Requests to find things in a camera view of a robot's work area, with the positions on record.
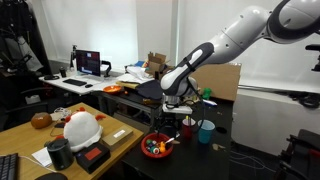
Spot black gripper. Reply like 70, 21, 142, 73
161, 95, 192, 129

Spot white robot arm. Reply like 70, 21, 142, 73
160, 0, 320, 115

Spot red plastic cup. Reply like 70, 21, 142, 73
182, 118, 195, 139

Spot front blue plastic cup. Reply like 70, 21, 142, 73
198, 120, 215, 144

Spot red bowl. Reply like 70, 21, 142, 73
140, 133, 173, 159

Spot colourful small toys in bowl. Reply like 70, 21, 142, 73
146, 139, 166, 154

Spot orange bowl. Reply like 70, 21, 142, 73
103, 85, 122, 94

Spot white plastic spoon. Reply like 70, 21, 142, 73
165, 137, 180, 145

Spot open cardboard box rear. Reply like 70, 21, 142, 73
146, 52, 173, 80

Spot tan cardboard box small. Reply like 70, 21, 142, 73
102, 125, 133, 148

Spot large cardboard box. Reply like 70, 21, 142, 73
191, 63, 241, 101

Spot white plush chicken toy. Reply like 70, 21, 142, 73
56, 108, 103, 152

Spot wooden desk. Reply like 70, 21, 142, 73
0, 103, 143, 180

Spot black monitor on desk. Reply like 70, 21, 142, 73
76, 50, 100, 76

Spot black keyboard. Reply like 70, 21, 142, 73
62, 79, 87, 86

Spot black cylindrical speaker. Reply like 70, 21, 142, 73
47, 138, 74, 170

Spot brown toy football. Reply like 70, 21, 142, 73
31, 112, 53, 129

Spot black office chair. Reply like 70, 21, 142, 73
0, 74, 52, 131

